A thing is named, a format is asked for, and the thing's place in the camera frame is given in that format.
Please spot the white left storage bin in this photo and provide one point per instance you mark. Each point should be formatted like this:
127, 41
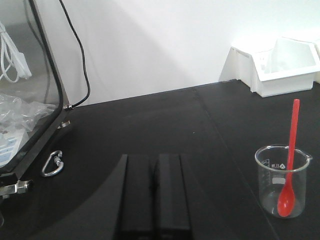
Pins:
239, 65

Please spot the white right storage bin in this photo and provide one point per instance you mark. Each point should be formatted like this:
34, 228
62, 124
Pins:
317, 48

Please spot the glass-door chamber box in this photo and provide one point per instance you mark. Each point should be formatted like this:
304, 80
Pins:
32, 96

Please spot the white middle storage bin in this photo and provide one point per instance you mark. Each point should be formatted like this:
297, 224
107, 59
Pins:
290, 66

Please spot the white storage bin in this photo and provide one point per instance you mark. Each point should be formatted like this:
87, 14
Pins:
239, 65
290, 66
317, 48

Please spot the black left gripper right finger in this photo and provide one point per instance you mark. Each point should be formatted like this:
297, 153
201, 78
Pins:
172, 221

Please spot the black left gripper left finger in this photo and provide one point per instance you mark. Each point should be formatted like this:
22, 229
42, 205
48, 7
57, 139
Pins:
135, 218

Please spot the red plastic spoon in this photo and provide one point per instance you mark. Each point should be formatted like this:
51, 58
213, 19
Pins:
286, 199

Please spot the silver carabiner clip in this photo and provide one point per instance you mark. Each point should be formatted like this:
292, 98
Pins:
53, 165

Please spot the glass beaker on table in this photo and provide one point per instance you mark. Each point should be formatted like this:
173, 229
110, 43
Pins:
272, 175

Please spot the clear plastic bag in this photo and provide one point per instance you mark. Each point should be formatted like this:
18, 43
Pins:
16, 114

